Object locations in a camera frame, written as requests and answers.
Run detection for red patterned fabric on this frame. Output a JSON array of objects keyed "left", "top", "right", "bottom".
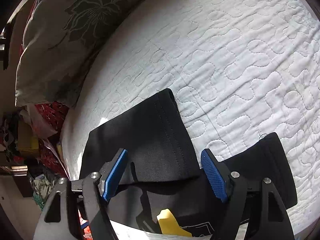
[{"left": 27, "top": 102, "right": 69, "bottom": 178}]

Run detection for grey floral pillow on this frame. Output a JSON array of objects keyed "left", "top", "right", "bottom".
[{"left": 15, "top": 0, "right": 144, "bottom": 107}]

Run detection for white quilted bedspread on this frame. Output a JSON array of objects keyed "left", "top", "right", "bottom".
[{"left": 62, "top": 0, "right": 319, "bottom": 234}]

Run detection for yellow tag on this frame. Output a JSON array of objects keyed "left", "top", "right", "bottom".
[{"left": 157, "top": 209, "right": 192, "bottom": 237}]

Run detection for black pants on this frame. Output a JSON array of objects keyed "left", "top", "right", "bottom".
[{"left": 79, "top": 88, "right": 298, "bottom": 235}]

